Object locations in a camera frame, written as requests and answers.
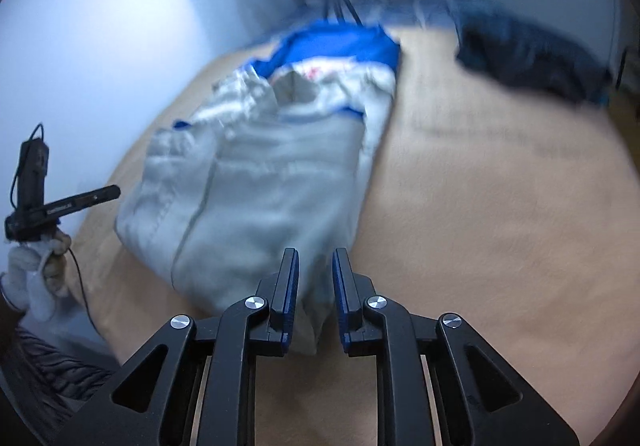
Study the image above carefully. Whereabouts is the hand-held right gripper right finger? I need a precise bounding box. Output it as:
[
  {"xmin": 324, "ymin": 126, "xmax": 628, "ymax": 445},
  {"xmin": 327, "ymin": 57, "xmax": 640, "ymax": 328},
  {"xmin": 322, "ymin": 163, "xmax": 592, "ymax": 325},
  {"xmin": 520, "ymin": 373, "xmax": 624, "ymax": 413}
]
[{"xmin": 332, "ymin": 247, "xmax": 579, "ymax": 446}]

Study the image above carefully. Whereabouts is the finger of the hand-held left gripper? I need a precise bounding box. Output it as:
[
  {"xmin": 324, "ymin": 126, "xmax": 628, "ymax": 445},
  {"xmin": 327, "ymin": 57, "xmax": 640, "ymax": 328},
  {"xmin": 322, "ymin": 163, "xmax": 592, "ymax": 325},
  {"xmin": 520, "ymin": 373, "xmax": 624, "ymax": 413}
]
[{"xmin": 42, "ymin": 184, "xmax": 122, "ymax": 220}]

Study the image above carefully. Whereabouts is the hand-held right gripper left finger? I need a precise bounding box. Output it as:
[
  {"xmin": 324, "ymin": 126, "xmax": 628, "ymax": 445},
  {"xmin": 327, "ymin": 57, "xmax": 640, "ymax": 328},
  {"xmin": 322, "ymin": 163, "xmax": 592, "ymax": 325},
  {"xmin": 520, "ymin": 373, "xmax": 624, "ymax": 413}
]
[{"xmin": 62, "ymin": 247, "xmax": 300, "ymax": 446}]

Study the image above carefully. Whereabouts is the grey jacket with blue collar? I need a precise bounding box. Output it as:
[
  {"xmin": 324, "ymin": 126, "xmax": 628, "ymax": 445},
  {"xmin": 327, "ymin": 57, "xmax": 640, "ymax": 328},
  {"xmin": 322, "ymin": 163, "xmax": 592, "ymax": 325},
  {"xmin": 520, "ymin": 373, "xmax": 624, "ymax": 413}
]
[{"xmin": 115, "ymin": 18, "xmax": 403, "ymax": 357}]

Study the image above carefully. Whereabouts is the person's left forearm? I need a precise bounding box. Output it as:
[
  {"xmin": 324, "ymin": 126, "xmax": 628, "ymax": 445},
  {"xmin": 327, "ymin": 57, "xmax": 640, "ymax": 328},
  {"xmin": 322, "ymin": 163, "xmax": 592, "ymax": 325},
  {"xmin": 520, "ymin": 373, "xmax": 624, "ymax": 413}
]
[{"xmin": 0, "ymin": 293, "xmax": 120, "ymax": 424}]

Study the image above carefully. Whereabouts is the person's left hand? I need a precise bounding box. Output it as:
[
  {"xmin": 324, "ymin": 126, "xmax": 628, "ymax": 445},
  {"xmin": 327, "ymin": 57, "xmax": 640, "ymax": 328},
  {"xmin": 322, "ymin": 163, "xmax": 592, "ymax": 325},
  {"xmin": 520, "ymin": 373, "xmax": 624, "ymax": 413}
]
[{"xmin": 1, "ymin": 231, "xmax": 74, "ymax": 323}]

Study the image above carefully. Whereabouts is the tan bed blanket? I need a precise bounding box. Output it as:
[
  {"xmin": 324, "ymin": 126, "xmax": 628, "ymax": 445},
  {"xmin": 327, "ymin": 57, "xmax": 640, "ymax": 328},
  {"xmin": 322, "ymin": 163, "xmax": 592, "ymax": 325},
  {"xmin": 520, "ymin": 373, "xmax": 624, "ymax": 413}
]
[{"xmin": 65, "ymin": 28, "xmax": 640, "ymax": 446}]

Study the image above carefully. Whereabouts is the dark clothing pile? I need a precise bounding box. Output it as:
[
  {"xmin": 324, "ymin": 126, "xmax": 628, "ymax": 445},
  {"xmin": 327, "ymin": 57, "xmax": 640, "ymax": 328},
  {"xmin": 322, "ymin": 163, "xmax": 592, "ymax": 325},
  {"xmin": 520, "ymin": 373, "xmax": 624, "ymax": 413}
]
[{"xmin": 452, "ymin": 8, "xmax": 615, "ymax": 108}]

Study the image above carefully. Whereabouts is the black cable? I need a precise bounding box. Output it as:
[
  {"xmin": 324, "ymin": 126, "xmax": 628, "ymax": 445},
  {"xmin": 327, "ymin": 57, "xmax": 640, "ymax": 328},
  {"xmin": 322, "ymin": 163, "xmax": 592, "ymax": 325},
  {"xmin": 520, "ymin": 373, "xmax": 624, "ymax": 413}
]
[{"xmin": 65, "ymin": 246, "xmax": 117, "ymax": 348}]

